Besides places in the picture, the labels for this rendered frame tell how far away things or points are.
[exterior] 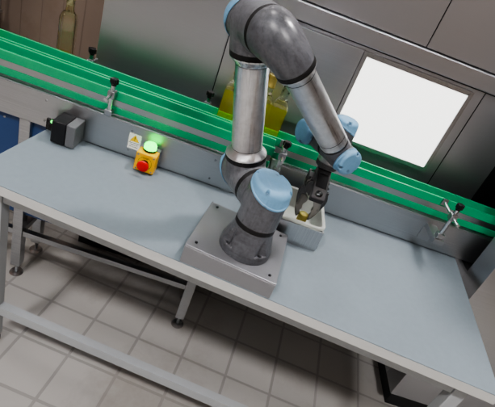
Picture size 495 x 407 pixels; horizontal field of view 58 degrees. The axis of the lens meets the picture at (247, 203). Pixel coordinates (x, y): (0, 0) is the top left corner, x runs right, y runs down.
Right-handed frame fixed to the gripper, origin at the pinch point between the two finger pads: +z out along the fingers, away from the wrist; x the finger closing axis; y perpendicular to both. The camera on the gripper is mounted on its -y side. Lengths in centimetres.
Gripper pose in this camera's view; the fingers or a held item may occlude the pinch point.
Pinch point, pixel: (303, 215)
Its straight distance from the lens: 149.4
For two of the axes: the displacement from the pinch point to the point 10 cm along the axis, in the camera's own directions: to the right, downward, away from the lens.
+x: -9.4, -3.5, -0.5
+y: 1.3, -4.9, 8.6
